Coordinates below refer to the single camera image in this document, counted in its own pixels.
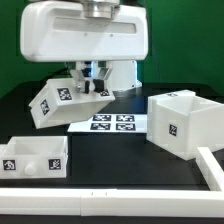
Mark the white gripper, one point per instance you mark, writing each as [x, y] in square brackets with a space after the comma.
[59, 31]

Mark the white drawer with knob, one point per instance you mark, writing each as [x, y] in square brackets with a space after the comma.
[34, 157]

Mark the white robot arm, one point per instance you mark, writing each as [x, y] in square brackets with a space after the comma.
[124, 73]

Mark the white drawer cabinet box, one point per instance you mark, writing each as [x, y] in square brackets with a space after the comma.
[181, 121]

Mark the white fiducial marker sheet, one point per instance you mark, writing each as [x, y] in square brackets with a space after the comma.
[112, 123]

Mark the white front rail barrier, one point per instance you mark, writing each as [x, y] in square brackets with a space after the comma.
[112, 202]

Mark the white rail barrier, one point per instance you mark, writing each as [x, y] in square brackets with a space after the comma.
[112, 202]
[210, 169]

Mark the white right rail barrier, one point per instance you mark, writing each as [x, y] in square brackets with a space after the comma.
[210, 169]

